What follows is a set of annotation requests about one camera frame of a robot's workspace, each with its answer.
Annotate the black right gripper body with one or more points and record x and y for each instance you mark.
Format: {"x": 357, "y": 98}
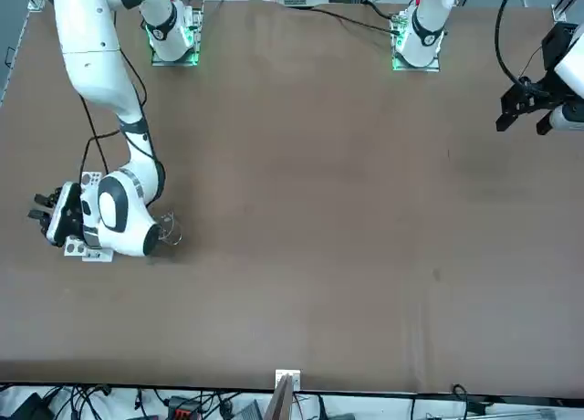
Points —
{"x": 74, "y": 217}

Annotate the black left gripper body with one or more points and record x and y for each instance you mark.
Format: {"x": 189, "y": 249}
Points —
{"x": 561, "y": 43}

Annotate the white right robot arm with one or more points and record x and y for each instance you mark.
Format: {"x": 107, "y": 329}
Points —
{"x": 91, "y": 64}

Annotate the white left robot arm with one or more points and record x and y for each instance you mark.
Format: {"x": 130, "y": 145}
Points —
{"x": 426, "y": 25}

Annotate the small clear glass beaker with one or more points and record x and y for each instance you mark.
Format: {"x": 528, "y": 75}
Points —
{"x": 172, "y": 232}

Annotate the black power adapter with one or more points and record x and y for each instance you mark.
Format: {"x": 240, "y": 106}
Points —
{"x": 32, "y": 408}

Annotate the orange black device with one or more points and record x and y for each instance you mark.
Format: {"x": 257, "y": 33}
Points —
{"x": 184, "y": 408}

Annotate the aluminium frame post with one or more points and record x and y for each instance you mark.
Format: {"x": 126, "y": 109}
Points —
{"x": 37, "y": 2}
{"x": 566, "y": 4}
{"x": 287, "y": 379}

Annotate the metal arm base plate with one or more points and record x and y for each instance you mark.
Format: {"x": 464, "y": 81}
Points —
{"x": 413, "y": 68}
{"x": 175, "y": 63}

